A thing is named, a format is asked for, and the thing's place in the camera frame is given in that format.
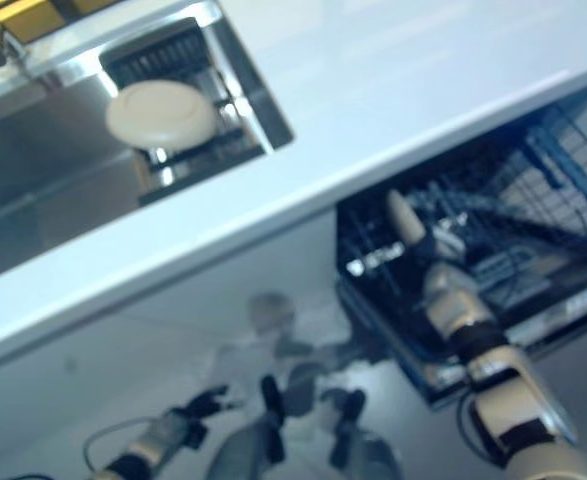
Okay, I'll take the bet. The beige ceramic plate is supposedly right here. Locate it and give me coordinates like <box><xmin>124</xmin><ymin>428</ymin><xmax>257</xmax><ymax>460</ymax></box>
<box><xmin>104</xmin><ymin>79</ymin><xmax>215</xmax><ymax>149</ymax></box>
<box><xmin>384</xmin><ymin>189</ymin><xmax>428</xmax><ymax>250</ymax></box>

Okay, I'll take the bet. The narrow glossy white cabinet door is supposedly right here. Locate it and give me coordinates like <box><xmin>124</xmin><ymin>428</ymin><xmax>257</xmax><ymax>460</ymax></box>
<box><xmin>0</xmin><ymin>209</ymin><xmax>377</xmax><ymax>480</ymax></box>

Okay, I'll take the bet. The stainless steel kitchen sink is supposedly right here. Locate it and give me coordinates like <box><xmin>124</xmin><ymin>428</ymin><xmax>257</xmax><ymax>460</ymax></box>
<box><xmin>0</xmin><ymin>0</ymin><xmax>295</xmax><ymax>284</ymax></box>

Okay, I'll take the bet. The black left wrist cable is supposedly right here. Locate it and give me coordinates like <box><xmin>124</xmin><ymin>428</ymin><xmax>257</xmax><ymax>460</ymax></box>
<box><xmin>81</xmin><ymin>418</ymin><xmax>147</xmax><ymax>474</ymax></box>

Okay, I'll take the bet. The black sink dish rack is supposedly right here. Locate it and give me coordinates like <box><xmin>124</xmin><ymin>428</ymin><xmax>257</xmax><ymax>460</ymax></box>
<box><xmin>97</xmin><ymin>17</ymin><xmax>275</xmax><ymax>207</ymax></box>

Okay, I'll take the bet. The dark robot right hand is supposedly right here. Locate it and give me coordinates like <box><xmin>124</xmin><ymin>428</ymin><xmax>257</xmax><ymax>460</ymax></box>
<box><xmin>411</xmin><ymin>230</ymin><xmax>453</xmax><ymax>275</ymax></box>

